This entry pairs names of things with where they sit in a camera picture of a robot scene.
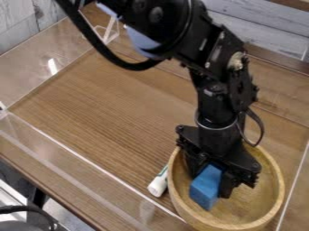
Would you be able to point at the brown wooden bowl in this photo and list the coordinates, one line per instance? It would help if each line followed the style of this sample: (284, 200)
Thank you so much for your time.
(250, 208)

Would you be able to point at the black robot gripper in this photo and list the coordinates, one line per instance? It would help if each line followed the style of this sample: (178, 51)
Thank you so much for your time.
(218, 145)

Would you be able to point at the blue rectangular block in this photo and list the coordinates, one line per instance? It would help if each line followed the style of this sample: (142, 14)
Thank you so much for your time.
(203, 188)

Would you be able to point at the clear acrylic corner bracket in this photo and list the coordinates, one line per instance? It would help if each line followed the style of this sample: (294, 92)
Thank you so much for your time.
(104, 26)

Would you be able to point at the black metal stand base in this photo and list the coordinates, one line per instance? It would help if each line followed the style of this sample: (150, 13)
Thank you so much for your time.
(24, 221)

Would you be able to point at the white green-capped marker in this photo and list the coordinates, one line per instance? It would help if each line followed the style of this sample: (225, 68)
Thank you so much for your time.
(158, 185)

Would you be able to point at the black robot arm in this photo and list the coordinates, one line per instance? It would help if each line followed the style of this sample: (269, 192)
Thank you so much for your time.
(174, 29)

